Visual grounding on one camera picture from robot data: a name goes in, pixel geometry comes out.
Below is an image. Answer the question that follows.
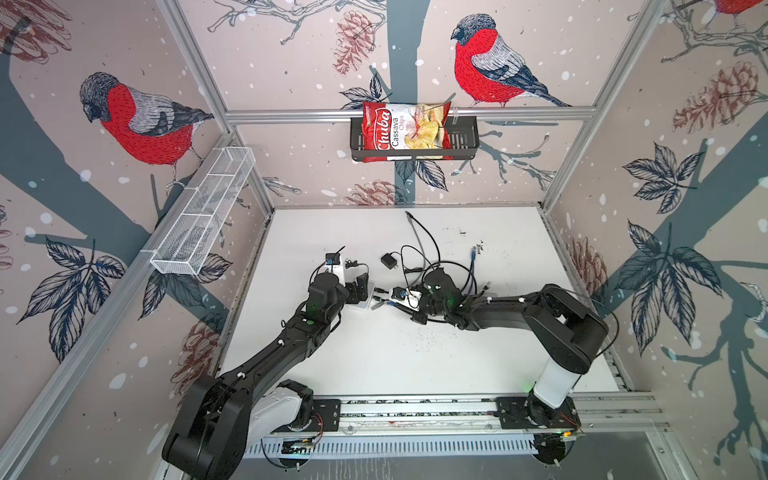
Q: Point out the black ethernet cable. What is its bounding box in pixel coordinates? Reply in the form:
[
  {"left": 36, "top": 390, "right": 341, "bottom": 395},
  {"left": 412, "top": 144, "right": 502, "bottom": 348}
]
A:
[{"left": 400, "top": 242, "right": 481, "bottom": 301}]

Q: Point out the dark blue ethernet cable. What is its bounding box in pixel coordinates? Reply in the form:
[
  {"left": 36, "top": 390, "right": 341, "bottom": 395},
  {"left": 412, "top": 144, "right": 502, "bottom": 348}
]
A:
[{"left": 467, "top": 243, "right": 485, "bottom": 295}]

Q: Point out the black power adapter with cord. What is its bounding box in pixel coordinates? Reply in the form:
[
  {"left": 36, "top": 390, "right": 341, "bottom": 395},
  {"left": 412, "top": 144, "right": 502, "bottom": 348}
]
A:
[{"left": 344, "top": 259, "right": 370, "bottom": 275}]

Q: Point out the white network switch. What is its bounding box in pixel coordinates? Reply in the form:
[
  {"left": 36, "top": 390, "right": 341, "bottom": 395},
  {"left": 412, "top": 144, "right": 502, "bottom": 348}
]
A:
[{"left": 351, "top": 281, "right": 375, "bottom": 311}]

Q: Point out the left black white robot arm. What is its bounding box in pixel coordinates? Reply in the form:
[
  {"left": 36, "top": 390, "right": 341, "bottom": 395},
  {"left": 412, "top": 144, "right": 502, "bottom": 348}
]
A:
[{"left": 161, "top": 272, "right": 350, "bottom": 479}]

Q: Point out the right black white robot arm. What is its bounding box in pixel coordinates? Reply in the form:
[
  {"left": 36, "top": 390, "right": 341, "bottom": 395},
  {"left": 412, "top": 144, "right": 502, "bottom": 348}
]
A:
[{"left": 406, "top": 268, "right": 609, "bottom": 427}]

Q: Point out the red cassava chips bag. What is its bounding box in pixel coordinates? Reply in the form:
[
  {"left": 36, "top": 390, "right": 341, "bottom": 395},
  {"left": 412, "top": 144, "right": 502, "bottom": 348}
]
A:
[{"left": 362, "top": 102, "right": 451, "bottom": 153}]

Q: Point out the grey ethernet cable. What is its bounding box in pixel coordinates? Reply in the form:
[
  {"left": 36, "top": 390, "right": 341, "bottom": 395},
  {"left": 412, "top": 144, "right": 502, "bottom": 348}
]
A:
[{"left": 405, "top": 211, "right": 430, "bottom": 271}]

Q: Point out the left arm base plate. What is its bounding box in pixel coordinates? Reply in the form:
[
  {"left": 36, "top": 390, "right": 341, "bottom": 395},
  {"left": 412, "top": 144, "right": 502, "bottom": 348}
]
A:
[{"left": 275, "top": 399, "right": 341, "bottom": 435}]

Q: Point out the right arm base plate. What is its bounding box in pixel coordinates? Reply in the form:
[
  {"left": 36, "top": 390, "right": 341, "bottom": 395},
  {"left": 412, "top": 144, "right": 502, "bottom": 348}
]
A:
[{"left": 494, "top": 395, "right": 581, "bottom": 430}]

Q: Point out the white wire mesh shelf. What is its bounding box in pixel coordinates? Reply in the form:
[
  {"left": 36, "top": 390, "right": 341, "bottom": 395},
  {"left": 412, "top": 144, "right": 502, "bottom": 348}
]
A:
[{"left": 150, "top": 146, "right": 255, "bottom": 275}]

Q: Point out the black wall basket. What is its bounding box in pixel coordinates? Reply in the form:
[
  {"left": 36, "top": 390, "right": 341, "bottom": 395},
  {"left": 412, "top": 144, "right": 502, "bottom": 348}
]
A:
[{"left": 349, "top": 116, "right": 479, "bottom": 163}]

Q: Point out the aluminium mounting rail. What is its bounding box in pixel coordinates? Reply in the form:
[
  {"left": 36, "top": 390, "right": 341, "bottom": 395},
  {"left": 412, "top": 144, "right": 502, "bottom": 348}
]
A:
[{"left": 324, "top": 391, "right": 670, "bottom": 436}]

